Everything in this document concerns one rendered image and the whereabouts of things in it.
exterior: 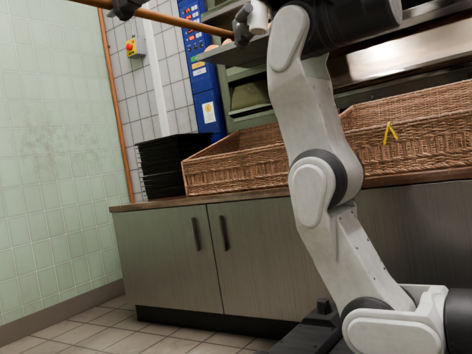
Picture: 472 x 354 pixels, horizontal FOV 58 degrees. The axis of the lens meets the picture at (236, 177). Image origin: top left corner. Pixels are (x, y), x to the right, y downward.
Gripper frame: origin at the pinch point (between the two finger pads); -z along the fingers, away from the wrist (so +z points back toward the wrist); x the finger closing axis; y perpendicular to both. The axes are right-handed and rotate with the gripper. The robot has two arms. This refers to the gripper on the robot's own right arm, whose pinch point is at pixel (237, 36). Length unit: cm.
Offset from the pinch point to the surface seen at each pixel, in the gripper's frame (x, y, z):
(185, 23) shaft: -0.6, 26.1, 19.3
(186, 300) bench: -105, 36, -18
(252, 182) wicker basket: -59, 9, 12
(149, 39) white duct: 28, 18, -87
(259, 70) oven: -7.7, -21.8, -31.5
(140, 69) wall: 15, 25, -100
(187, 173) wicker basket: -51, 27, -14
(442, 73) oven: -30, -67, 35
